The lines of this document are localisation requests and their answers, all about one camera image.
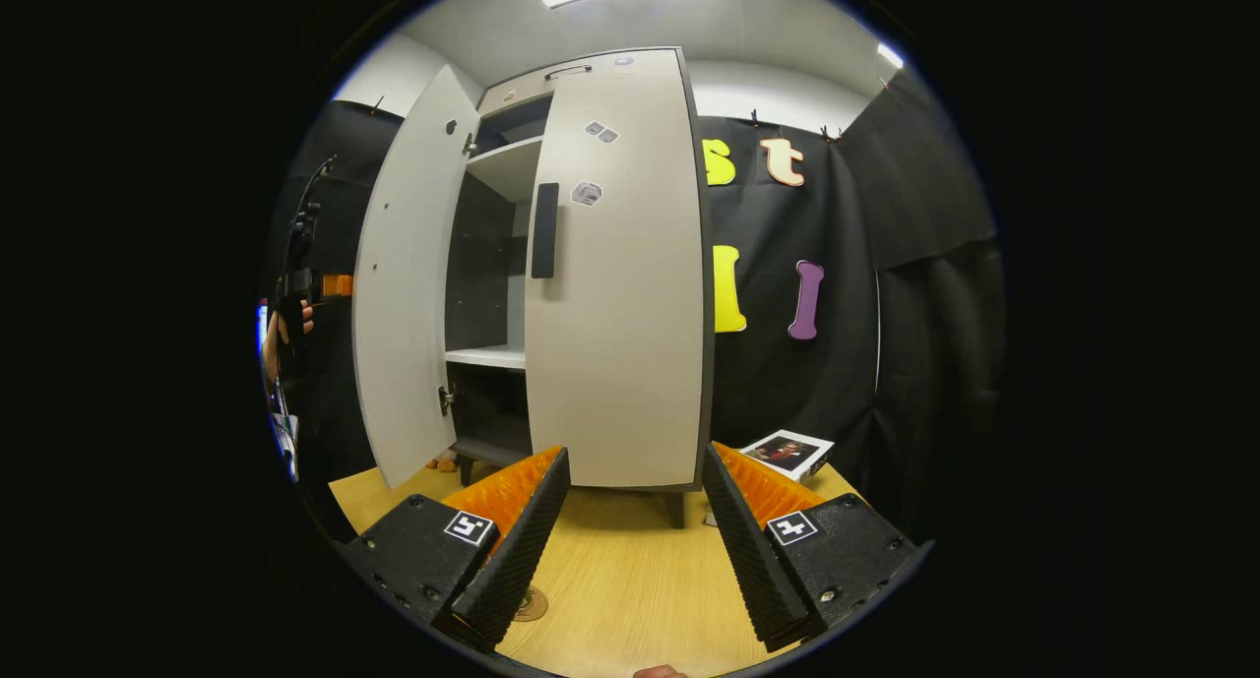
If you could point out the white cabinet shelf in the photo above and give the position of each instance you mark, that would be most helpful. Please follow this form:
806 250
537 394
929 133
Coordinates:
487 356
507 166

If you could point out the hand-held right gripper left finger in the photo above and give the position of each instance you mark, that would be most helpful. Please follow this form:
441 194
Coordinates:
517 570

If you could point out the white cabinet drawer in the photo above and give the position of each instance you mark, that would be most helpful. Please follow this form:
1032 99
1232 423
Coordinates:
532 88

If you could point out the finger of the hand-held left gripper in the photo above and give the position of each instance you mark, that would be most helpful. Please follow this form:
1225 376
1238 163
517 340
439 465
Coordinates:
338 285

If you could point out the round brown coaster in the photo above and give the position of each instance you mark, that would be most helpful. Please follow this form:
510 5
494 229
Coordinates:
534 607

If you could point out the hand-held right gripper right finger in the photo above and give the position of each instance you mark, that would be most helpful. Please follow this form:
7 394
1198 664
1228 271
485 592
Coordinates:
753 570

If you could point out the white cabinet door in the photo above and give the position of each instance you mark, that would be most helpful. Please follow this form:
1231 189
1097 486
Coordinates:
404 284
630 343

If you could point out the orange and white plush toy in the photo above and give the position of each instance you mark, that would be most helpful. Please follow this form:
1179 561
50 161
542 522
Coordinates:
442 462

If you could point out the white and grey cabinet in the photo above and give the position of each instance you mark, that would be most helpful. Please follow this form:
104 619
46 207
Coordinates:
482 265

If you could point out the white book with portrait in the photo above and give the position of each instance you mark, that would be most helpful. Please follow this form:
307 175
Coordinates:
787 454

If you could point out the small ceiling light panel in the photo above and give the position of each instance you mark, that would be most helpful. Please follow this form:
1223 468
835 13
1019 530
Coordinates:
890 55

